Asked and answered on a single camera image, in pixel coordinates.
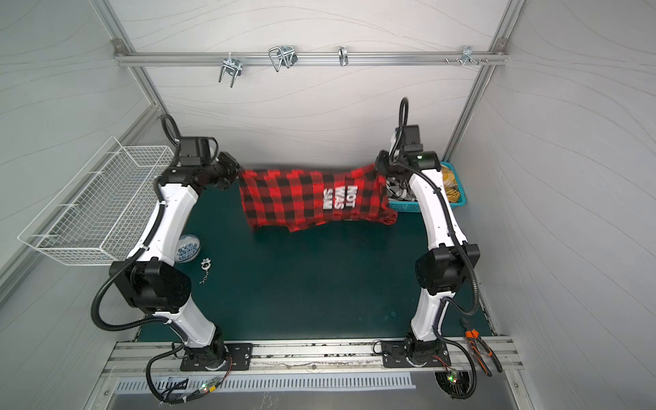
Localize blue white ceramic bowl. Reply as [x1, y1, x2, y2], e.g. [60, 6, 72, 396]
[174, 234, 201, 263]

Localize teal plastic basket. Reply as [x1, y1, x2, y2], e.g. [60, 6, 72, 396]
[386, 162, 466, 214]

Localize metal U-bolt clamp left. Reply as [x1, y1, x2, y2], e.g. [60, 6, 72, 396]
[218, 56, 243, 88]

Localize metal bracket right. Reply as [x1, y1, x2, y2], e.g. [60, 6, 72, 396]
[444, 46, 490, 66]

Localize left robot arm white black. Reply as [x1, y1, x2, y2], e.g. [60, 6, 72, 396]
[91, 114, 241, 371]

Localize black round fan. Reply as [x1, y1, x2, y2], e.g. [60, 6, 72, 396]
[434, 370, 478, 400]

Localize white wire basket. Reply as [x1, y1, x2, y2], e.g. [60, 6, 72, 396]
[18, 137, 174, 267]

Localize aluminium crossbar rail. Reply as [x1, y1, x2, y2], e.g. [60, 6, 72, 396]
[114, 50, 509, 68]

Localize orange black pliers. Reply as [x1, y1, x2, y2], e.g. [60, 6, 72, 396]
[461, 318, 503, 377]

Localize black white plaid shirt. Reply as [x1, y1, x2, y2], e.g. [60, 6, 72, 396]
[386, 178, 415, 202]

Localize small metal keychain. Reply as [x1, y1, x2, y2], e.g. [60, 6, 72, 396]
[199, 258, 212, 285]

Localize yellow plaid shirt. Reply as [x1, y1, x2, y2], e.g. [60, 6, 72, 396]
[442, 164, 461, 203]

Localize red black plaid shirt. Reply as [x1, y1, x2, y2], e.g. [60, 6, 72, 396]
[238, 165, 397, 232]

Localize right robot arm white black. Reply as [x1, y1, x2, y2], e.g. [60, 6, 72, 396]
[375, 97, 480, 367]

